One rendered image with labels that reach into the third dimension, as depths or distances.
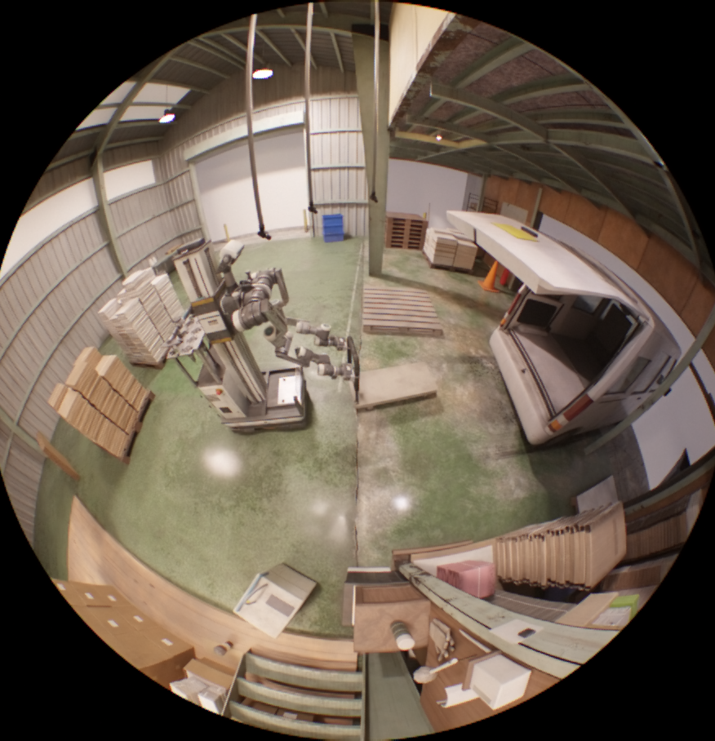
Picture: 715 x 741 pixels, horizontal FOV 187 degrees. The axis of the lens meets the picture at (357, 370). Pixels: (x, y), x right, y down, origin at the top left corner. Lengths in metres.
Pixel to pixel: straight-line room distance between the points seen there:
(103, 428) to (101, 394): 0.39
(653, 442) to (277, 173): 12.81
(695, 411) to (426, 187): 9.79
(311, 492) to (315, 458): 0.32
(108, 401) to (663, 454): 8.44
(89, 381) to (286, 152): 8.78
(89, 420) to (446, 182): 10.73
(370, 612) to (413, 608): 0.19
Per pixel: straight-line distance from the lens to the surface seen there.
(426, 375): 2.33
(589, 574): 1.58
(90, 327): 7.79
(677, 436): 5.56
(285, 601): 1.56
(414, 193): 9.15
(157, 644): 2.87
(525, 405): 2.34
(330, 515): 1.94
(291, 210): 9.47
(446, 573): 1.83
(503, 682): 0.61
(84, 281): 7.87
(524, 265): 0.98
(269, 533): 2.06
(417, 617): 1.21
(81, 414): 3.08
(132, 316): 3.65
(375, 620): 1.18
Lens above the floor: 1.93
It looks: 50 degrees down
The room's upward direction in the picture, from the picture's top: 1 degrees clockwise
